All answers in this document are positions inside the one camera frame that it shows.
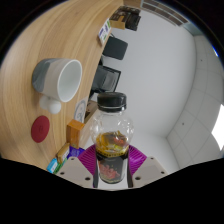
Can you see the black office chair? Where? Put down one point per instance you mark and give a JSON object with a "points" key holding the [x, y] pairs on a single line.
{"points": [[115, 48]]}

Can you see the orange-brown cardboard box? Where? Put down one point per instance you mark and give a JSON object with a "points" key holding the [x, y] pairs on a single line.
{"points": [[75, 133]]}

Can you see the grey mesh office chair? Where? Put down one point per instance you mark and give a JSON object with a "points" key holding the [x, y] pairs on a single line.
{"points": [[106, 79]]}

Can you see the clear black-capped drink bottle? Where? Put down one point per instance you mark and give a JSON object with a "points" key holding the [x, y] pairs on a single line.
{"points": [[111, 133]]}

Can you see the flat round red coaster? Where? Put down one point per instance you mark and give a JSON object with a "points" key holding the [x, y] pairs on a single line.
{"points": [[40, 129]]}

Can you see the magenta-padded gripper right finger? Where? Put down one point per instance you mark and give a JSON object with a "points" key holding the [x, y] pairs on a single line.
{"points": [[146, 170]]}

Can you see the dark boxes in wooden holder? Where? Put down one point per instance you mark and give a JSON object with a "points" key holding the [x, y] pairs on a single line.
{"points": [[128, 18]]}

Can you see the white and green leaflet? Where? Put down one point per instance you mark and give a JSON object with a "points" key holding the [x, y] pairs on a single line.
{"points": [[104, 31]]}

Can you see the grey and white mug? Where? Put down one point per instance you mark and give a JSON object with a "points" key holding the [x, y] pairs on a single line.
{"points": [[50, 78]]}

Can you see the ceiling light panel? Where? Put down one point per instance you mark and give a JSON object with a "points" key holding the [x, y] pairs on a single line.
{"points": [[218, 128]]}

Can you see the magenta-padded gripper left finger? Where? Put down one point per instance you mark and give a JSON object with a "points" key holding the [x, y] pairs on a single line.
{"points": [[75, 171]]}

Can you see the small blue white box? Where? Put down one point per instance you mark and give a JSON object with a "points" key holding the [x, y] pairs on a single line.
{"points": [[52, 165]]}

